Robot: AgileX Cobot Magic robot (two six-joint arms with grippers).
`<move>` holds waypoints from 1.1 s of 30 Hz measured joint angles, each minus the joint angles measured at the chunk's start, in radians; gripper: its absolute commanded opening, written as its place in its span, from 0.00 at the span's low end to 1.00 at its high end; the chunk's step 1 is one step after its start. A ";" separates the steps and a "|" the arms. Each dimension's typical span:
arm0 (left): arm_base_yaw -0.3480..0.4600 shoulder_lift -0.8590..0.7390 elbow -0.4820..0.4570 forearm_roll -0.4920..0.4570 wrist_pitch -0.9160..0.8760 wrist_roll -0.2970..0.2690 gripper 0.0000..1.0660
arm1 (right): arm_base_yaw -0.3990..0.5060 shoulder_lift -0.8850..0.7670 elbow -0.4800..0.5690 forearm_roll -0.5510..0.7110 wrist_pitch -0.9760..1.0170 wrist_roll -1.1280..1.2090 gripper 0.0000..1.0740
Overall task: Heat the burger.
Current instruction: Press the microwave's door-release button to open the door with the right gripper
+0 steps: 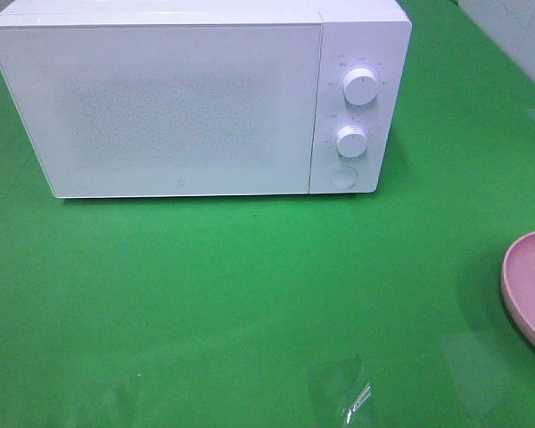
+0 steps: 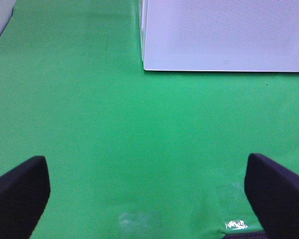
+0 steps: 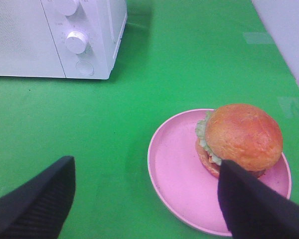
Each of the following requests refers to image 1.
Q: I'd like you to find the round white door-release button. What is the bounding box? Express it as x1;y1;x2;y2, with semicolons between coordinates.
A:
331;167;358;189

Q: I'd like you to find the white microwave door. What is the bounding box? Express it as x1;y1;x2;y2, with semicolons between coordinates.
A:
0;24;321;198

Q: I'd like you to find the pink round plate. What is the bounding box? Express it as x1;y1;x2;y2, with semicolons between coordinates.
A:
501;231;535;348

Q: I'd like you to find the lower white microwave knob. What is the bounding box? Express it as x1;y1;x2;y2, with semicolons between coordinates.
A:
336;125;368;159

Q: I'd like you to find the white microwave knob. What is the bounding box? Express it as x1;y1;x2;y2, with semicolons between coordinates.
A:
342;67;379;106
336;125;368;159

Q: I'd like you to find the green table cloth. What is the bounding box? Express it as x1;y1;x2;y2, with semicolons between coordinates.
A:
0;1;535;427

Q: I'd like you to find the upper white microwave knob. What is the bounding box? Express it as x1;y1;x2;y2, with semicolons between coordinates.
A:
342;67;379;106

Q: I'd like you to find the white microwave oven body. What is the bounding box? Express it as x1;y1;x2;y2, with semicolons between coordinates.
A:
0;1;412;194

